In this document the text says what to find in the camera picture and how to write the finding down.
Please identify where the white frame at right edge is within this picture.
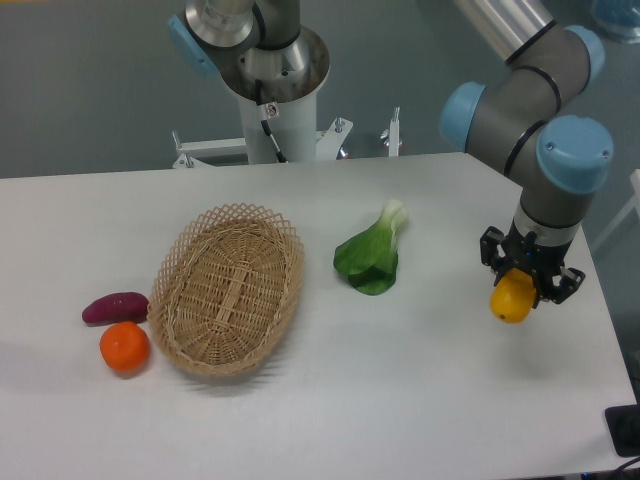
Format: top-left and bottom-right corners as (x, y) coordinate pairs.
(591, 169), (639, 258)

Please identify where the green bok choy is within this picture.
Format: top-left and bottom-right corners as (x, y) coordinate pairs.
(333, 199), (408, 296)

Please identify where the orange tangerine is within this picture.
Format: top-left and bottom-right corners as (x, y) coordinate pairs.
(99, 321), (150, 373)

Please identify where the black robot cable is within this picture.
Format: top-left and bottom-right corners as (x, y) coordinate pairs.
(253, 78), (290, 164)

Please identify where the woven wicker basket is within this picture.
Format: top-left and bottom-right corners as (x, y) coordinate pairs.
(147, 203), (305, 378)

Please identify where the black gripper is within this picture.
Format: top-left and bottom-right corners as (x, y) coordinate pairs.
(480, 226), (586, 304)

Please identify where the black device at table edge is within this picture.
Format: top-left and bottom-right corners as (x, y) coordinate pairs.
(604, 404), (639, 457)

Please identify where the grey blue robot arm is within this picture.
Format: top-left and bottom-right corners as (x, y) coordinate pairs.
(168, 1), (614, 304)

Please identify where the blue object top right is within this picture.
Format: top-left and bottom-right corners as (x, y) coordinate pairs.
(591, 0), (639, 44)

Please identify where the purple sweet potato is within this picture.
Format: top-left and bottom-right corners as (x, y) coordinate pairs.
(81, 292), (149, 325)

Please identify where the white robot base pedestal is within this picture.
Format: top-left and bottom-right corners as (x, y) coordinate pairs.
(237, 92), (317, 165)

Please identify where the white mounting bracket frame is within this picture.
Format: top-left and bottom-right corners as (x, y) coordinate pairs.
(171, 106), (404, 169)

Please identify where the yellow mango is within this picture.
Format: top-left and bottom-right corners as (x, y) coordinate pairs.
(489, 269), (537, 324)

